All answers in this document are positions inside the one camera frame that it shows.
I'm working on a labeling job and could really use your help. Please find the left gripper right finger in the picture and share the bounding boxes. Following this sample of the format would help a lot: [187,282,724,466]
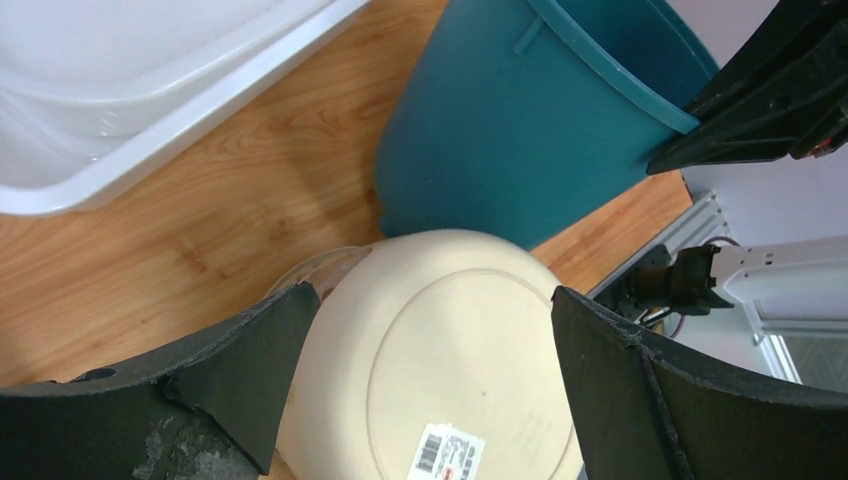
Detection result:
[551,286,847,479]

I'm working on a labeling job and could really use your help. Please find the teal round bucket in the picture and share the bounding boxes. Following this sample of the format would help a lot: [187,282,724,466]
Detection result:
[375,0,718,249]

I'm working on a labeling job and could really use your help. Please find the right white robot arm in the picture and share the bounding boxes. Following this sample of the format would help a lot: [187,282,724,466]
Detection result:
[599,1,847,318]

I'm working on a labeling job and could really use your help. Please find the aluminium frame rail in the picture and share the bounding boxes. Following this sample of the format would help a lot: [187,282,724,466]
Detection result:
[587,191,735,299]

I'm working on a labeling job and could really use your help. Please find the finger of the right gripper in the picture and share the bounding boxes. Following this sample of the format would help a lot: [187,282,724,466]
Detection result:
[646,0,847,175]

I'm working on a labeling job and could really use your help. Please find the cream round bucket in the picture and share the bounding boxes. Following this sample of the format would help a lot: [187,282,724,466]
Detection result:
[276,230,583,479]

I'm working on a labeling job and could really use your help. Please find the white plastic tub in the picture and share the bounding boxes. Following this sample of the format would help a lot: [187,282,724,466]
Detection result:
[1,1,365,217]

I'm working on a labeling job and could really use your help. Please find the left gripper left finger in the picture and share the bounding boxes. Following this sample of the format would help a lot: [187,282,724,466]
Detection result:
[1,282,321,479]

